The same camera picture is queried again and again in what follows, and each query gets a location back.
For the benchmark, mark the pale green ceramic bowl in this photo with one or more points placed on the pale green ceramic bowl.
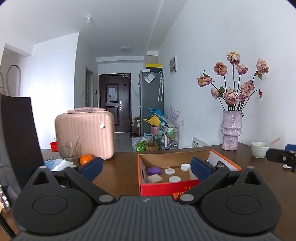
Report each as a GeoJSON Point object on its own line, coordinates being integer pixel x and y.
{"type": "Point", "coordinates": [259, 149]}

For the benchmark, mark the black paper bag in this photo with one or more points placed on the black paper bag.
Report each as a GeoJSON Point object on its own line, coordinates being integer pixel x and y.
{"type": "Point", "coordinates": [20, 150]}

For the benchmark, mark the pink suitcase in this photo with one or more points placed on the pink suitcase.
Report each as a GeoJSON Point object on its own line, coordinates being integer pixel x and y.
{"type": "Point", "coordinates": [92, 128]}

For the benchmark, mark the crumpled white tissue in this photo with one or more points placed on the crumpled white tissue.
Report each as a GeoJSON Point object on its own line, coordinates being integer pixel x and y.
{"type": "Point", "coordinates": [286, 166]}

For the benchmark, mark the green plastic bag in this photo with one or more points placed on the green plastic bag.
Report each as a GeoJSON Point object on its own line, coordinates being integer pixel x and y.
{"type": "Point", "coordinates": [141, 146]}

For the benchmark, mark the dried pink rose bouquet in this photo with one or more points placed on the dried pink rose bouquet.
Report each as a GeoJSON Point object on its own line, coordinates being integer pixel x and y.
{"type": "Point", "coordinates": [233, 94]}

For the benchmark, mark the translucent plastic box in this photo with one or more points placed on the translucent plastic box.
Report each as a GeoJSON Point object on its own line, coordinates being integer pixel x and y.
{"type": "Point", "coordinates": [192, 175]}

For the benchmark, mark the wire storage cart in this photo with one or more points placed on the wire storage cart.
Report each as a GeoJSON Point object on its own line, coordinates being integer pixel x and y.
{"type": "Point", "coordinates": [169, 137]}

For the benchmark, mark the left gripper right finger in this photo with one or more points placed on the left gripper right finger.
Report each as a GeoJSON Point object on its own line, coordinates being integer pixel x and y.
{"type": "Point", "coordinates": [201, 169]}

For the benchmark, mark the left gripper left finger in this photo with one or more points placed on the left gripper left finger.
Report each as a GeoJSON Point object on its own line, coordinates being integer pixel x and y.
{"type": "Point", "coordinates": [92, 169]}

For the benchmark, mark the red bucket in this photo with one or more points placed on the red bucket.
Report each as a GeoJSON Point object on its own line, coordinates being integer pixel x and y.
{"type": "Point", "coordinates": [54, 145]}

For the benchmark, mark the white round lid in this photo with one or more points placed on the white round lid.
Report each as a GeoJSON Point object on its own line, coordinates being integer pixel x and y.
{"type": "Point", "coordinates": [169, 171]}
{"type": "Point", "coordinates": [174, 179]}
{"type": "Point", "coordinates": [185, 167]}

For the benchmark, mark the small cardboard box floor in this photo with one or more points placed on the small cardboard box floor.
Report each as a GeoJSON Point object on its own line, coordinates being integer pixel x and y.
{"type": "Point", "coordinates": [151, 147]}

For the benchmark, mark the white yellow power adapter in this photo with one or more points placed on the white yellow power adapter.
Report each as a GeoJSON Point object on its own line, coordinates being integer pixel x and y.
{"type": "Point", "coordinates": [153, 179]}

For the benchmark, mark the purple flower-shaped object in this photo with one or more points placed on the purple flower-shaped object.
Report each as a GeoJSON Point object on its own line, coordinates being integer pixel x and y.
{"type": "Point", "coordinates": [154, 170]}

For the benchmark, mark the pink ceramic vase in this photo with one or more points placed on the pink ceramic vase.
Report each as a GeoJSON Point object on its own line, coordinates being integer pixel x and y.
{"type": "Point", "coordinates": [231, 129]}

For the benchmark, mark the blue tissue pack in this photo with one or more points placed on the blue tissue pack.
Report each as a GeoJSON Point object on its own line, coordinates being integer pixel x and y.
{"type": "Point", "coordinates": [57, 164]}

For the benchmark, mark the yellow box on refrigerator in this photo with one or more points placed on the yellow box on refrigerator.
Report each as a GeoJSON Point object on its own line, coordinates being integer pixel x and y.
{"type": "Point", "coordinates": [150, 65]}

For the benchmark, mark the clear glass cup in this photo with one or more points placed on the clear glass cup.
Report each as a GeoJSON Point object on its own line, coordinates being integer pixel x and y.
{"type": "Point", "coordinates": [71, 151]}

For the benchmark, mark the pink spoon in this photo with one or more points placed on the pink spoon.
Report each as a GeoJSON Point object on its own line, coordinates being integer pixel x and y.
{"type": "Point", "coordinates": [273, 142]}

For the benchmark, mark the orange fruit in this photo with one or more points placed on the orange fruit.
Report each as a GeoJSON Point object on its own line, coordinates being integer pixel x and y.
{"type": "Point", "coordinates": [85, 159]}

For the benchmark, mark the dark brown entrance door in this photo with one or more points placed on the dark brown entrance door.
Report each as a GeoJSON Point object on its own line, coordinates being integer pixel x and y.
{"type": "Point", "coordinates": [115, 97]}

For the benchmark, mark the grey refrigerator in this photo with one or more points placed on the grey refrigerator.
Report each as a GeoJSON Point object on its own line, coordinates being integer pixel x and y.
{"type": "Point", "coordinates": [149, 82]}

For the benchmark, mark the red cardboard box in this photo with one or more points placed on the red cardboard box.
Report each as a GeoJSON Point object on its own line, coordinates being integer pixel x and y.
{"type": "Point", "coordinates": [175, 160]}

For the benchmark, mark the yellow blue bags pile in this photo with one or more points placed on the yellow blue bags pile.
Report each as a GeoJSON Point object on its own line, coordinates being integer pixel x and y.
{"type": "Point", "coordinates": [155, 117]}

